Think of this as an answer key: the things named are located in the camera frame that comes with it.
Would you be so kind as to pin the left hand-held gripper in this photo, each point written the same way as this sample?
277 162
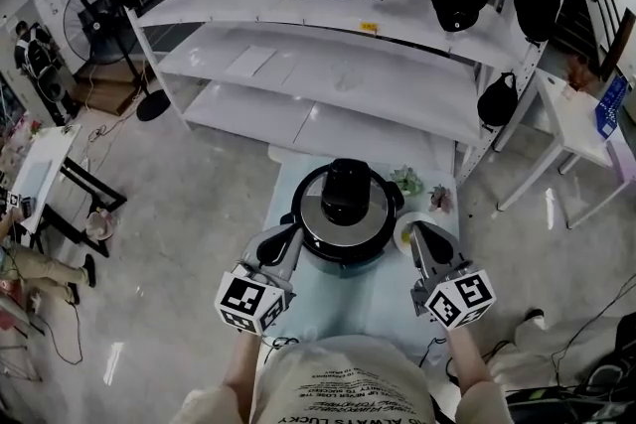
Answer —
248 303

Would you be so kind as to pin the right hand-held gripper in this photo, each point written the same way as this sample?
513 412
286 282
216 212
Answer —
457 298

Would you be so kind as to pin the dark blue pressure cooker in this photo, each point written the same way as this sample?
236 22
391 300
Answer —
398 201

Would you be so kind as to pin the black pressure cooker lid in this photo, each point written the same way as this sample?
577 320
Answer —
345 193

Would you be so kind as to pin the person's left forearm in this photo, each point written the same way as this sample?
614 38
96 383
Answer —
243 372

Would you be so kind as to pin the person's right forearm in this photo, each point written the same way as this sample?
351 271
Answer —
469 362

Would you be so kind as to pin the yellow food pile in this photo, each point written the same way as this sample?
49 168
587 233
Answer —
406 236

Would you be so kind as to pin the white plate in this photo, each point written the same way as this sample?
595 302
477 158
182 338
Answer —
400 226

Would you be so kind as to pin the pink potted plant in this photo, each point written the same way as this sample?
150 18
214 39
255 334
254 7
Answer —
441 198

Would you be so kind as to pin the green potted plant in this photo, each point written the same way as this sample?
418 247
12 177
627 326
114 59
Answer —
407 181

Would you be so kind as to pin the small table with light cloth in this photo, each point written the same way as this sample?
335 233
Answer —
358 303

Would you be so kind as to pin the white floor mat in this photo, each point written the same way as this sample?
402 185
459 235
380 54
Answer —
280 155

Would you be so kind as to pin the pale pink bowl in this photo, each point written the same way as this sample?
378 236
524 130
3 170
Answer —
102 224

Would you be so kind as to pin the white long-legged table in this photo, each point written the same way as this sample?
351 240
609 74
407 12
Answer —
566 114

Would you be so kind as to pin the white metal shelving rack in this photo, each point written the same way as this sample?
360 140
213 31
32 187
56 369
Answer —
348 79

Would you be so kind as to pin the black standing fan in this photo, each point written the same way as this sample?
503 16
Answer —
153 105

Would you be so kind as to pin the white paper sheet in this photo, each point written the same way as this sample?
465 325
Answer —
251 60

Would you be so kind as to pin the blue file holder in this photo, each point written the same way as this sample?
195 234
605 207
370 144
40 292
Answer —
611 106

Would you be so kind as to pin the orange dried flowers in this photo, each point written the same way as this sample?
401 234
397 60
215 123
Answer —
579 72

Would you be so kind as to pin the brown cardboard box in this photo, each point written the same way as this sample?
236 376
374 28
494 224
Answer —
107 94

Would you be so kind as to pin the yellow shelf label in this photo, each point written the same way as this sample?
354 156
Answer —
368 26

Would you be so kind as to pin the white side table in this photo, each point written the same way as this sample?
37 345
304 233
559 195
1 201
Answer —
45 149

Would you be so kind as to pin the black staircase railing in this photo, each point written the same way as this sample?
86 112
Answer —
581 30

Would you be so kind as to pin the brown wooden board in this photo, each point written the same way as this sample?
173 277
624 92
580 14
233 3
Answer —
618 44

